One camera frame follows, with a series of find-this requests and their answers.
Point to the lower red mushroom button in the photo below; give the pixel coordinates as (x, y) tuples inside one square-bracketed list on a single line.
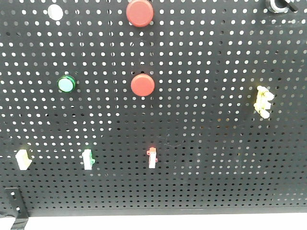
[(142, 85)]

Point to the red mushroom button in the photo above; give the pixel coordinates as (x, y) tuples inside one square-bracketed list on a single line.
[(140, 12), (142, 85)]

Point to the black perforated pegboard panel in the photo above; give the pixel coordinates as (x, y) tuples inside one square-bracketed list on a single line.
[(215, 153)]

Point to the green round push button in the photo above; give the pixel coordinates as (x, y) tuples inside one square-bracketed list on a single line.
[(66, 83)]

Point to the upper red mushroom button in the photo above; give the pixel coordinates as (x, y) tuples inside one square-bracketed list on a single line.
[(140, 12)]

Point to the white round button top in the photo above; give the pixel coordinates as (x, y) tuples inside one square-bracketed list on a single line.
[(55, 12)]

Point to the white height-adjustable desk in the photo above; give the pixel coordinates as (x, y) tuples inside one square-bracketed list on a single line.
[(283, 221)]

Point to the white toggle switch red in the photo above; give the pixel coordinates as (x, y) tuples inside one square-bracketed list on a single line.
[(152, 157)]

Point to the white toggle switch green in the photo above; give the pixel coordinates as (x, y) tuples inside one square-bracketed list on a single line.
[(88, 159)]

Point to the yellow lever switch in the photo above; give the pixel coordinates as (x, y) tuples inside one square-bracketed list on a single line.
[(262, 104)]

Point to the white toggle switch yellow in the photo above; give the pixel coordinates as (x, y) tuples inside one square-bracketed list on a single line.
[(23, 160)]

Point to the left black clamp bracket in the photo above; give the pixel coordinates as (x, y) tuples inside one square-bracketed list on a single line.
[(18, 206)]

